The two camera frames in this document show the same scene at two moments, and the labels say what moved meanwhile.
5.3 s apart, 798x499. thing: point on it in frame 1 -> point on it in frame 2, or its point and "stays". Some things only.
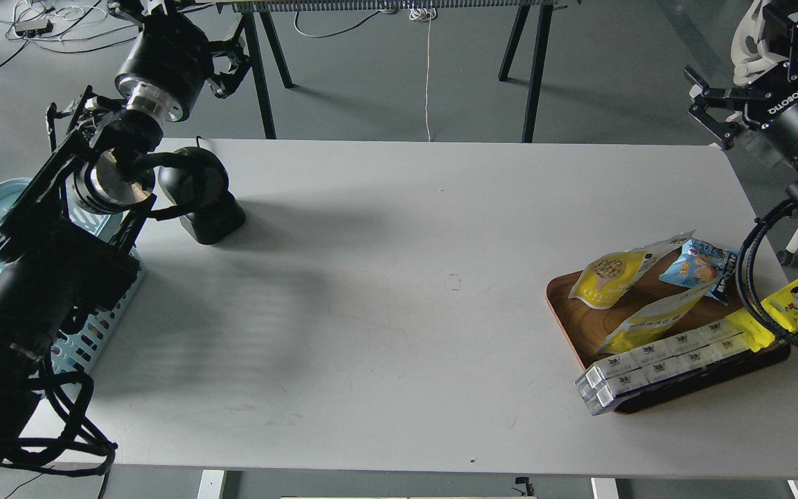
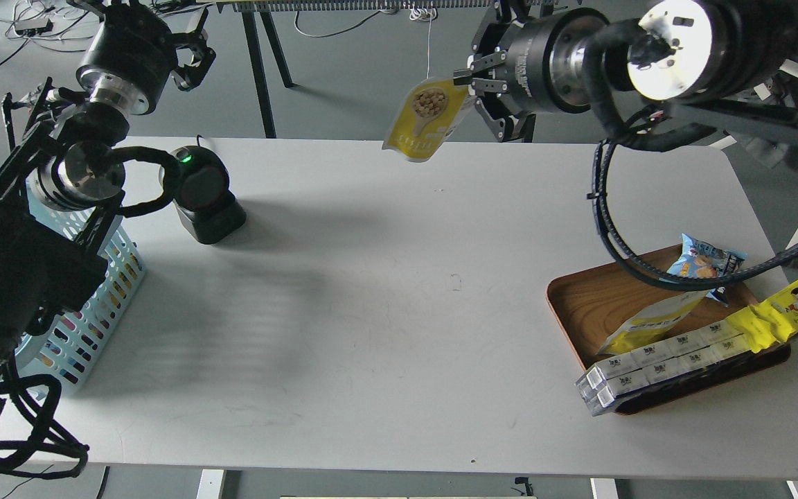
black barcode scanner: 198,184 stays
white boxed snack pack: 603,380 stays
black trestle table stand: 257,11 stays
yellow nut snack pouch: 603,278 -> 423,118
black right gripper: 796,111 -> 540,63
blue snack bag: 702,265 stays
